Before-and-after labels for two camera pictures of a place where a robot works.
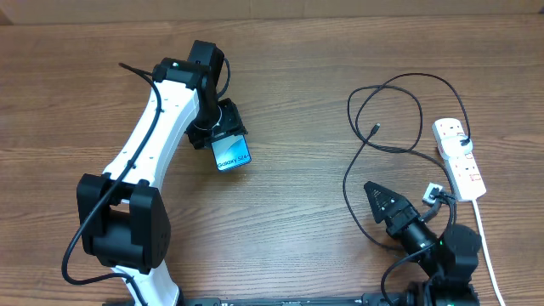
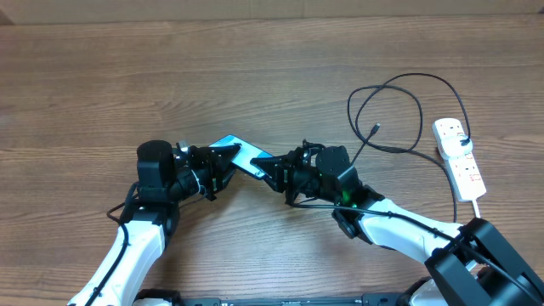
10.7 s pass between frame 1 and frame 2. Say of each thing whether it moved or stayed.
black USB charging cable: stayed
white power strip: stayed
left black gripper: moved
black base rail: stayed
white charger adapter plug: stayed
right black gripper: moved
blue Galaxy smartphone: moved
